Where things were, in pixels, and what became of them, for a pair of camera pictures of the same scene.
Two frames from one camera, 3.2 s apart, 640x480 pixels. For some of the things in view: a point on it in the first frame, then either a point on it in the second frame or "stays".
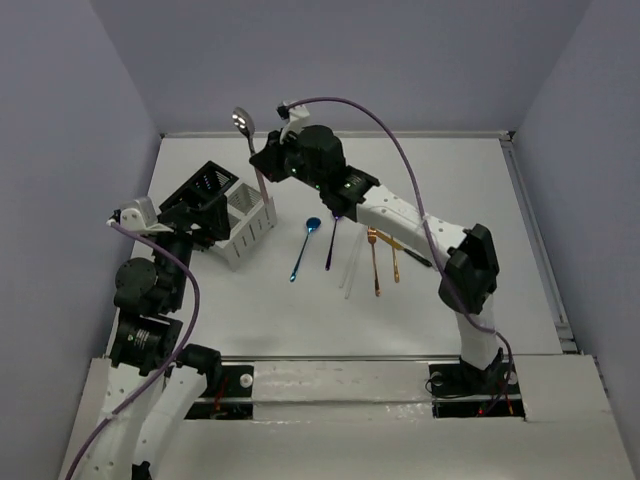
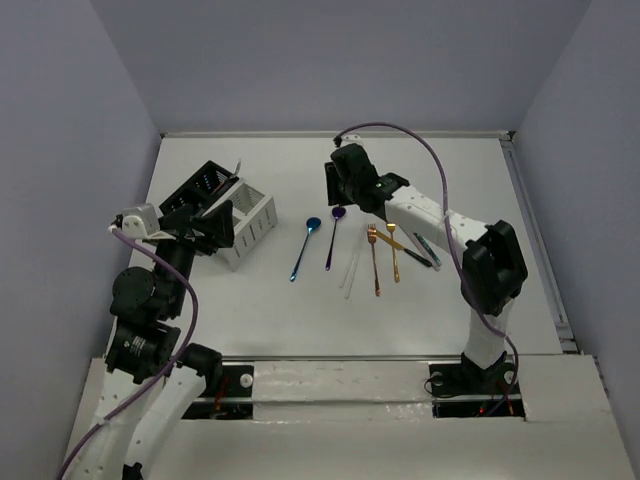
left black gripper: [201, 206] stays
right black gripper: [269, 158] → [333, 195]
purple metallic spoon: [331, 244] stays
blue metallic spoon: [312, 223] stays
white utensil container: [250, 221] stays
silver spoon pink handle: [244, 121] → [230, 177]
